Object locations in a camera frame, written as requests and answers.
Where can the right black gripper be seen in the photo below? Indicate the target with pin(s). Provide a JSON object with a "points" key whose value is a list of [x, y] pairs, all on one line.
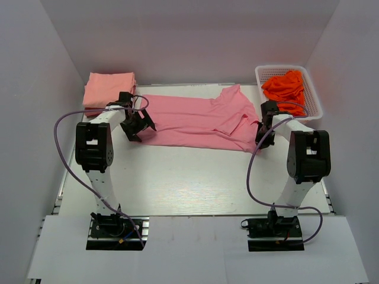
{"points": [[267, 142]]}

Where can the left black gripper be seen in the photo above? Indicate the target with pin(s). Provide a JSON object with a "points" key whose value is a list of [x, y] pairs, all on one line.
{"points": [[131, 133]]}

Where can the pink t-shirt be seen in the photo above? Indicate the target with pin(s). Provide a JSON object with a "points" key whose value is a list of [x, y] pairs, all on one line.
{"points": [[227, 122], [93, 112]]}

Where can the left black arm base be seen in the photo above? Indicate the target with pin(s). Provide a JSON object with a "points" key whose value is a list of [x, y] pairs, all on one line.
{"points": [[116, 233]]}

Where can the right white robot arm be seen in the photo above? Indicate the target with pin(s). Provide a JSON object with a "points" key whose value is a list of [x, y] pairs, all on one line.
{"points": [[308, 158]]}

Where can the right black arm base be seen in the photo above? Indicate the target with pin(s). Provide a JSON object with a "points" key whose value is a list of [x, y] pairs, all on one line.
{"points": [[267, 235]]}

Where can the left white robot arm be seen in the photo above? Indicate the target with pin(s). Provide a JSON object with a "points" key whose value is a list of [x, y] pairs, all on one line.
{"points": [[94, 146]]}

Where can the folded salmon t-shirt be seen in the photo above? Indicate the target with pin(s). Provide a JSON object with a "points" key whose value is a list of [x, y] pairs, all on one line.
{"points": [[119, 79]]}

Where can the folded pink t-shirt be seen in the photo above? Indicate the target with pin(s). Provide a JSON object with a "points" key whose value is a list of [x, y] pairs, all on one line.
{"points": [[93, 112]]}

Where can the orange crumpled t-shirt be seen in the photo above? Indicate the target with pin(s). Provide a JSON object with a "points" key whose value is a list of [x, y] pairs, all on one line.
{"points": [[288, 90]]}

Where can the white plastic basket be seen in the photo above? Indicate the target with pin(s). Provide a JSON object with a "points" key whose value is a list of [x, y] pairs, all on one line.
{"points": [[312, 104]]}

